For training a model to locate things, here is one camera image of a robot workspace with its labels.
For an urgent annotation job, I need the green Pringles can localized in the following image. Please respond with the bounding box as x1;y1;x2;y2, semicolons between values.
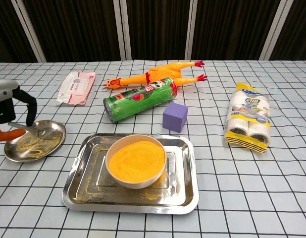
103;77;179;123

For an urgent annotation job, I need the yellow white roll bag pack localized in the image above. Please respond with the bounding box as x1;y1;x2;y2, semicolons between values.
224;82;271;154

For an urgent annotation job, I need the blue checkered tablecloth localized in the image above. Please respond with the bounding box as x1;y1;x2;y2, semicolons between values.
0;59;306;238

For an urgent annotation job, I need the black folding screen partition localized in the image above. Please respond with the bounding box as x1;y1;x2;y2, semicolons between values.
0;0;306;64

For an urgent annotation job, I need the purple foam cube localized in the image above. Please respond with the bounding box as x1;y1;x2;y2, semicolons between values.
162;102;189;134

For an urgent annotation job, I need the yellow rubber chicken toy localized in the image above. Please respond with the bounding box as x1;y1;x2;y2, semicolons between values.
102;60;208;91

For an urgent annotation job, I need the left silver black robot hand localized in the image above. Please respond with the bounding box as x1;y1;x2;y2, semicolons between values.
0;78;38;142

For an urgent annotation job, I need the round steel plate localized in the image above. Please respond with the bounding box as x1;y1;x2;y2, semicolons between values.
3;119;67;163

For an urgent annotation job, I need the bowl of orange powder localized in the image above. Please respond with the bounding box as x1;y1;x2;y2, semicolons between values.
105;134;167;190

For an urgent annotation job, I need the pink wet wipes pack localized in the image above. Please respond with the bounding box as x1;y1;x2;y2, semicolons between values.
57;70;97;107

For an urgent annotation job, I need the rectangular steel tray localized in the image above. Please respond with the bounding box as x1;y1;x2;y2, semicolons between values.
61;133;200;215

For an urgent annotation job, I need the small silver spoon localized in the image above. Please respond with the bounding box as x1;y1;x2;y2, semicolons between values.
8;121;56;140

